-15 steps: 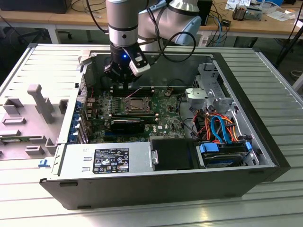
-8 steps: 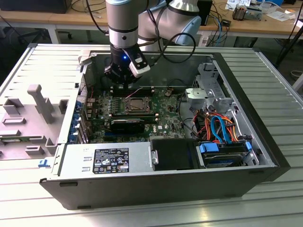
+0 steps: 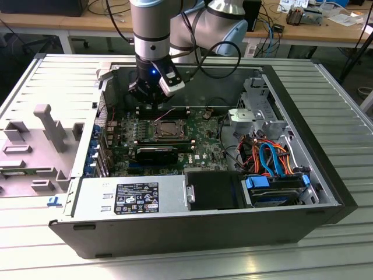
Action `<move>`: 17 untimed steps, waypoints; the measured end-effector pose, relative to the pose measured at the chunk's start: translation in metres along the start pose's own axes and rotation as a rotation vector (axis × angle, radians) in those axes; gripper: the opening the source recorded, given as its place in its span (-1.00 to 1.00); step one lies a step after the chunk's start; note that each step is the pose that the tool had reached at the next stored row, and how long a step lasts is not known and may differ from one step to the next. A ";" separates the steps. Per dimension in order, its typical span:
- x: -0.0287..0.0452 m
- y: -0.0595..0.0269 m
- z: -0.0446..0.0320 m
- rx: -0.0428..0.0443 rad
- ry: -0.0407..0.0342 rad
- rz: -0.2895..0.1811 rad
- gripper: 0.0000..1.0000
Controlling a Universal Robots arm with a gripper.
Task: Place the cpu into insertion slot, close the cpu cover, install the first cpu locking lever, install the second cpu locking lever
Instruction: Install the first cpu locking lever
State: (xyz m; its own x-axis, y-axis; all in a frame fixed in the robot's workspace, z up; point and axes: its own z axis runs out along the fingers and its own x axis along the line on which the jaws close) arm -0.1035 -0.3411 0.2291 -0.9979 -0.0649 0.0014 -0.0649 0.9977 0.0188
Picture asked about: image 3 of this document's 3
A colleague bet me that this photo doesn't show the grey parts rack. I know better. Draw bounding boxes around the grey parts rack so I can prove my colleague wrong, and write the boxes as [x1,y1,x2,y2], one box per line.
[0,103,86,200]

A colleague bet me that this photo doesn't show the small electronic device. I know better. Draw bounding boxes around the small electronic device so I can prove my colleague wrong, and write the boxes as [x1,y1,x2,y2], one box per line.
[285,6,323,26]

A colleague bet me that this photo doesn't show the grey power supply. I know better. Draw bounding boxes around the grey power supply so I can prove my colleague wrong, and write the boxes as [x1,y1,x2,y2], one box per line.
[69,174,187,219]

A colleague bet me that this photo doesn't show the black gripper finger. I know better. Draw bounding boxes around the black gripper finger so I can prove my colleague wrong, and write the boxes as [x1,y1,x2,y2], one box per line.
[128,80,159,112]
[156,88,176,112]

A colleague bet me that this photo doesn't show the wide black box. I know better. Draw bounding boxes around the wide black box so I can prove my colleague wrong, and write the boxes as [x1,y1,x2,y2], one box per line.
[0,0,88,18]

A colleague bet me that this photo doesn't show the metal socket cover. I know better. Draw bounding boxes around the metal socket cover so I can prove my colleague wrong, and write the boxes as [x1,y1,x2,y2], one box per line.
[153,118,187,139]

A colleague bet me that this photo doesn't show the blue card retainer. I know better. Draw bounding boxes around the blue card retainer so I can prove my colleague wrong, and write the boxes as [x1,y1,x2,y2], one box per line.
[83,124,103,179]

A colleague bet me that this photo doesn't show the orange wire bundle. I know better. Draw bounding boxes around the orange wire bundle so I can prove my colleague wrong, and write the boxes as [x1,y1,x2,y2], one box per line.
[239,136,292,176]

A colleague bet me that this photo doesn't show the green motherboard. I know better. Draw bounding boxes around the green motherboard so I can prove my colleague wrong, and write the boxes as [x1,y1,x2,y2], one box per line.
[106,106,234,177]

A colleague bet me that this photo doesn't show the black power supply label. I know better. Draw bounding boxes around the black power supply label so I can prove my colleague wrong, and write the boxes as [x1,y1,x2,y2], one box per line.
[115,183,160,216]

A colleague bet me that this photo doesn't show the black open PC case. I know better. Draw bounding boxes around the black open PC case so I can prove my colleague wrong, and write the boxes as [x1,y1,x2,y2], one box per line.
[48,59,358,260]

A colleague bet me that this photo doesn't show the hard disk in blue carrier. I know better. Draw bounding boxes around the hard disk in blue carrier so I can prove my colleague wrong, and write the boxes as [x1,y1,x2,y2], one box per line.
[244,174,312,208]

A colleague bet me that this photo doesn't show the tall black box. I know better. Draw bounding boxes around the tall black box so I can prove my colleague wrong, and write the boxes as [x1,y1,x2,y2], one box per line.
[243,0,262,32]

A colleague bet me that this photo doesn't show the metal disk bay cage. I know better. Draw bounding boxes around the metal disk bay cage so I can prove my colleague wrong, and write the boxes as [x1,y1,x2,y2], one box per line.
[237,76,294,141]

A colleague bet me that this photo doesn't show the blue expansion slot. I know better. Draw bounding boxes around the blue expansion slot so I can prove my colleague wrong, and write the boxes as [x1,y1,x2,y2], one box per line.
[128,163,177,174]

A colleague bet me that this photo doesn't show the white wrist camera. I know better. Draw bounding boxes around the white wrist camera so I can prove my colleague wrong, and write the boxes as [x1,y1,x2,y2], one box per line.
[158,67,187,97]

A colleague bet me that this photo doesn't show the black graphics card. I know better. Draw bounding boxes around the black graphics card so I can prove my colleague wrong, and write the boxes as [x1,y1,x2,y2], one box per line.
[136,145,179,165]

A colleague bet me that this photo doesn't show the white printed boxes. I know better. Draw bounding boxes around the white printed boxes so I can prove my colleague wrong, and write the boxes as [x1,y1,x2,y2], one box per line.
[278,0,309,12]

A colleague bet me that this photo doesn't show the blue flat wire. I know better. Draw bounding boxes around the blue flat wire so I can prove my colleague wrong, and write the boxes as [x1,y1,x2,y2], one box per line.
[259,142,288,179]

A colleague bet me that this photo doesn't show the CPU socket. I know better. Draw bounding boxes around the CPU socket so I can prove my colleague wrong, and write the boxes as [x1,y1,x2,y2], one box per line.
[153,118,188,140]

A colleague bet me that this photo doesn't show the thick black camera cable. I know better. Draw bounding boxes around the thick black camera cable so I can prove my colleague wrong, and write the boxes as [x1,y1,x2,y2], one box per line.
[174,42,242,83]

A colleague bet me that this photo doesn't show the wooden desk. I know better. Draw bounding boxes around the wooden desk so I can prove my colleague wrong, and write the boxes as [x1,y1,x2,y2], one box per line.
[0,0,373,49]

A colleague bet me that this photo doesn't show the silver CPU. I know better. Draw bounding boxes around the silver CPU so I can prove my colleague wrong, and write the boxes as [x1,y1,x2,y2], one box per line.
[161,121,179,137]

